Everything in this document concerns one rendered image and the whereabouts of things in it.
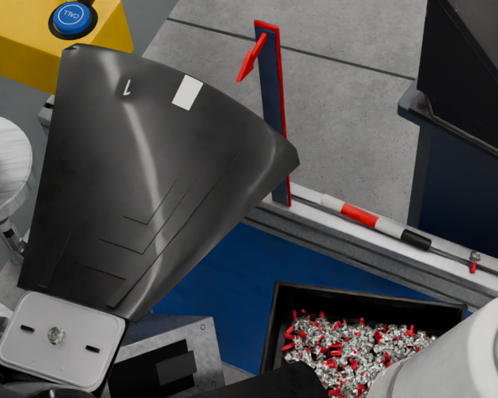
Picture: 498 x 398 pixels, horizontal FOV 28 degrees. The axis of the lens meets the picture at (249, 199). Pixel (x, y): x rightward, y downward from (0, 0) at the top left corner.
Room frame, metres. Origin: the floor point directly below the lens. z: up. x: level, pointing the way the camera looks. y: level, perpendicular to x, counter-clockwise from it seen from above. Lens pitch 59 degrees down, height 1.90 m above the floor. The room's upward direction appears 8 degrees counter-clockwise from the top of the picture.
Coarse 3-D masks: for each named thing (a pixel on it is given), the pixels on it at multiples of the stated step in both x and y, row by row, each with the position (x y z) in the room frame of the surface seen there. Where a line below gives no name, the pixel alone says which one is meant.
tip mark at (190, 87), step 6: (186, 78) 0.54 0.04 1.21; (192, 78) 0.54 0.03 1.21; (186, 84) 0.53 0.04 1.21; (192, 84) 0.53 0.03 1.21; (198, 84) 0.53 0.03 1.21; (180, 90) 0.53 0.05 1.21; (186, 90) 0.53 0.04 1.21; (192, 90) 0.53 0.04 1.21; (198, 90) 0.53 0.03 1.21; (180, 96) 0.52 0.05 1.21; (186, 96) 0.52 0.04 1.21; (192, 96) 0.52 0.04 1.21; (174, 102) 0.52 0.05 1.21; (180, 102) 0.52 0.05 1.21; (186, 102) 0.52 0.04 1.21; (192, 102) 0.52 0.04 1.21; (186, 108) 0.51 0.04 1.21
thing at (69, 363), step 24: (24, 312) 0.34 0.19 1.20; (48, 312) 0.34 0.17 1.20; (72, 312) 0.34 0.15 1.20; (96, 312) 0.33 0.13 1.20; (24, 336) 0.32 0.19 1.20; (72, 336) 0.31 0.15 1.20; (96, 336) 0.31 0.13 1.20; (120, 336) 0.31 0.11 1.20; (0, 360) 0.30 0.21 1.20; (24, 360) 0.30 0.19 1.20; (48, 360) 0.30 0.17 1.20; (72, 360) 0.30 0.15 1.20; (96, 360) 0.29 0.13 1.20; (72, 384) 0.28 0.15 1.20; (96, 384) 0.27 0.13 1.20
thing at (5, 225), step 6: (0, 222) 0.31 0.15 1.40; (6, 222) 0.31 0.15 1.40; (0, 228) 0.31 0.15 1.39; (6, 228) 0.31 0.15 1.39; (6, 234) 0.31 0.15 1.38; (12, 234) 0.31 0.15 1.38; (12, 240) 0.31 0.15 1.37; (18, 240) 0.31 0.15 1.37; (12, 246) 0.31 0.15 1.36; (18, 246) 0.31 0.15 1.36
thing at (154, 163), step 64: (64, 64) 0.55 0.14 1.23; (128, 64) 0.55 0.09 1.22; (64, 128) 0.50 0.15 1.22; (128, 128) 0.49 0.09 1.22; (192, 128) 0.49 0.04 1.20; (256, 128) 0.49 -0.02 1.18; (64, 192) 0.44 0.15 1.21; (128, 192) 0.43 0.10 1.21; (192, 192) 0.43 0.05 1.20; (256, 192) 0.43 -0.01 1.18; (64, 256) 0.38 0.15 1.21; (128, 256) 0.37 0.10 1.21; (192, 256) 0.37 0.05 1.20; (128, 320) 0.32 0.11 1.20
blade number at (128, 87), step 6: (120, 78) 0.54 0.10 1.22; (126, 78) 0.54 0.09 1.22; (132, 78) 0.54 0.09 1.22; (138, 78) 0.54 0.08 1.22; (120, 84) 0.53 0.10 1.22; (126, 84) 0.53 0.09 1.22; (132, 84) 0.53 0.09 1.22; (138, 84) 0.53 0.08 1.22; (120, 90) 0.53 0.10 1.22; (126, 90) 0.53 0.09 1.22; (132, 90) 0.53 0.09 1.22; (138, 90) 0.53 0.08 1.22; (114, 96) 0.52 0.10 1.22; (120, 96) 0.52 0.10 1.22; (126, 96) 0.52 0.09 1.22; (132, 96) 0.52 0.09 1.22; (126, 102) 0.52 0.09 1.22; (132, 102) 0.52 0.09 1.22
